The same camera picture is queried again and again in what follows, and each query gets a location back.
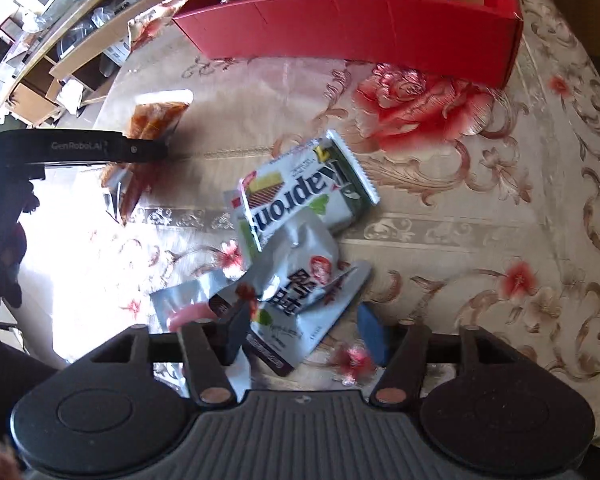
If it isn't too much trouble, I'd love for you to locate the floral beige tablecloth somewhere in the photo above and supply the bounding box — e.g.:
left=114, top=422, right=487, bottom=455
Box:
left=9, top=0, right=600, bottom=451

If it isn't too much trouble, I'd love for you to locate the Kaprons wafer pack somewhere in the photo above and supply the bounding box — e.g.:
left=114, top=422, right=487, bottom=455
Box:
left=224, top=130, right=380, bottom=263

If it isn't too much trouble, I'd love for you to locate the silver white snack pouch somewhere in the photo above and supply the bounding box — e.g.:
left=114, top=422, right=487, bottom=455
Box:
left=209, top=208, right=372, bottom=377

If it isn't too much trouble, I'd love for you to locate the sausage vacuum pack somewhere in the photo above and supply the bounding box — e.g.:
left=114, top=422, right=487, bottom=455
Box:
left=149, top=270, right=254, bottom=401

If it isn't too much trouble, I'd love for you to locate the red cardboard box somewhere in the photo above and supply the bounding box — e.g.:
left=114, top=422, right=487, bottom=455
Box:
left=174, top=0, right=524, bottom=89

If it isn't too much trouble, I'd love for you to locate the orange spicy snack pouch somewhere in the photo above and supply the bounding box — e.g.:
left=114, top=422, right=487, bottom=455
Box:
left=100, top=89, right=193, bottom=226

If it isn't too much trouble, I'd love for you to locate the wooden TV stand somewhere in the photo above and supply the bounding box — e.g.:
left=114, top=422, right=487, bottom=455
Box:
left=0, top=0, right=166, bottom=127

